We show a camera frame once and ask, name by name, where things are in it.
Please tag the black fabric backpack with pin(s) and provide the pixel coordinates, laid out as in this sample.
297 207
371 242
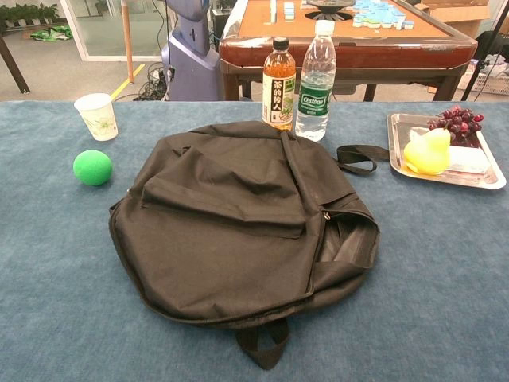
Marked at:
222 238

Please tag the brown tea bottle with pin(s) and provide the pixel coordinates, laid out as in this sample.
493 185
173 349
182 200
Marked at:
278 91

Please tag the clear water bottle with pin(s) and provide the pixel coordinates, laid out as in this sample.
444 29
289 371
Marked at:
316 87

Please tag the metal tray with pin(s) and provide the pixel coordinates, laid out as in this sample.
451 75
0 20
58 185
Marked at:
397 151

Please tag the green foam ball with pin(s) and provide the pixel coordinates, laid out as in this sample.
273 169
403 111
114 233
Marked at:
92 167

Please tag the white paper cup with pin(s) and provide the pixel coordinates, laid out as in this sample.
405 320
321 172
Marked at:
97 119

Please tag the yellow pear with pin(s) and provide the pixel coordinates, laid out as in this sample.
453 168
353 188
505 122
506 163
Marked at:
427 155

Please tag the brown mahjong table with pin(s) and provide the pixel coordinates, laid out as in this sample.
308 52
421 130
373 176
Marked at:
378 49

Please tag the black mahjong table dial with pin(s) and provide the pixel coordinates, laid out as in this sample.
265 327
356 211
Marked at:
330 14

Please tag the wooden pole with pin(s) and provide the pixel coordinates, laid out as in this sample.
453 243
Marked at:
127 40

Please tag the blue mahjong tile heap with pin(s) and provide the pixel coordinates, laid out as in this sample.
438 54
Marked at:
378 16

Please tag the white rectangular block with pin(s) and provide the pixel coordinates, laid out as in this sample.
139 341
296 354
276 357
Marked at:
469 159

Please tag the blue felt table cover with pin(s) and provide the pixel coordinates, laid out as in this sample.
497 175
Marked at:
47 258

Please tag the red grape bunch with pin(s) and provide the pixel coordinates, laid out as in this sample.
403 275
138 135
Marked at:
461 119

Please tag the white framed glass partition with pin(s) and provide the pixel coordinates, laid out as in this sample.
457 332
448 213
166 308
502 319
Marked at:
75 32

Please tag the black tripod stand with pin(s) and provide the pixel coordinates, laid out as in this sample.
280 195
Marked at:
473 81

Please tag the green cloth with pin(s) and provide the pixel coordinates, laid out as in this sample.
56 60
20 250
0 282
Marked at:
51 33

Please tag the white plastic basket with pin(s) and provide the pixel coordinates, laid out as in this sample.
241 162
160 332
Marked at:
493 83

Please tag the dark table leg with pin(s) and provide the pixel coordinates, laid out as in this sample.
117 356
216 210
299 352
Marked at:
16 71

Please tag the cardboard box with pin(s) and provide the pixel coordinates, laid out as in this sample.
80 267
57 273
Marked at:
465 16

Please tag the row of potted plants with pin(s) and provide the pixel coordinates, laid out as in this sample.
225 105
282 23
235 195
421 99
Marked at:
28 14

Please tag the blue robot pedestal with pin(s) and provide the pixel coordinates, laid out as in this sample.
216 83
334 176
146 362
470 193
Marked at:
191 67

